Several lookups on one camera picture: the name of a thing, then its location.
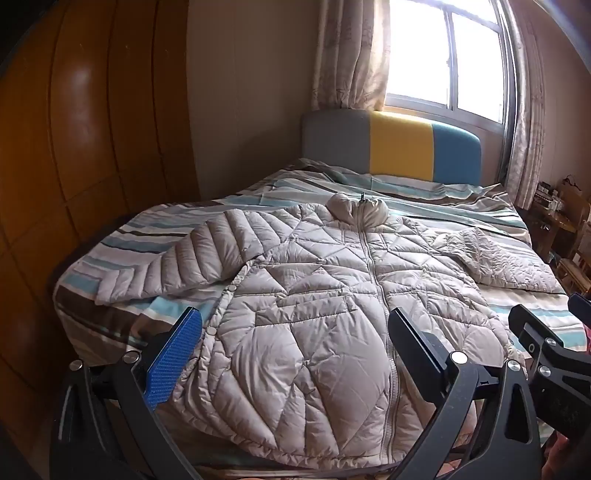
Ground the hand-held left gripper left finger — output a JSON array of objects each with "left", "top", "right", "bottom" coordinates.
[{"left": 51, "top": 305, "right": 204, "bottom": 480}]

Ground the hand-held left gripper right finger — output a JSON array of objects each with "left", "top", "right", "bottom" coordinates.
[{"left": 388, "top": 308, "right": 544, "bottom": 480}]

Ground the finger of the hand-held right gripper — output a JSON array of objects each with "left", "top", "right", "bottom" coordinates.
[
  {"left": 568, "top": 292, "right": 591, "bottom": 326},
  {"left": 508, "top": 304, "right": 591, "bottom": 437}
]

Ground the beige quilted down jacket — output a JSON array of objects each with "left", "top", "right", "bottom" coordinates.
[{"left": 95, "top": 191, "right": 567, "bottom": 465}]

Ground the rattan chair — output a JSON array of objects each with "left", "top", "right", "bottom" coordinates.
[{"left": 556, "top": 178, "right": 591, "bottom": 296}]

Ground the wooden side table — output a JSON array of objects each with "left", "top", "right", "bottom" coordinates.
[{"left": 526, "top": 198, "right": 579, "bottom": 261}]

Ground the small clutter on table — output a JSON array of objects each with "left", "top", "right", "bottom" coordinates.
[{"left": 534, "top": 181, "right": 563, "bottom": 209}]

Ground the striped duvet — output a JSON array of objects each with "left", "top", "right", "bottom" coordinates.
[{"left": 53, "top": 157, "right": 588, "bottom": 477}]

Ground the striped pillow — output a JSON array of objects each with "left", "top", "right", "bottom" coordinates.
[{"left": 286, "top": 158, "right": 509, "bottom": 200}]

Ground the patterned beige curtain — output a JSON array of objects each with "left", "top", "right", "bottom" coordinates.
[
  {"left": 310, "top": 0, "right": 392, "bottom": 112},
  {"left": 500, "top": 0, "right": 551, "bottom": 209}
]

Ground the grey yellow blue headboard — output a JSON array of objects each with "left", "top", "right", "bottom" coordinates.
[{"left": 301, "top": 109, "right": 481, "bottom": 185}]

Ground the brown wooden wardrobe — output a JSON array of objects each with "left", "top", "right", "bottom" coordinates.
[{"left": 0, "top": 0, "right": 204, "bottom": 416}]

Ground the window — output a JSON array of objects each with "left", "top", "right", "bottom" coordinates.
[{"left": 385, "top": 0, "right": 514, "bottom": 126}]

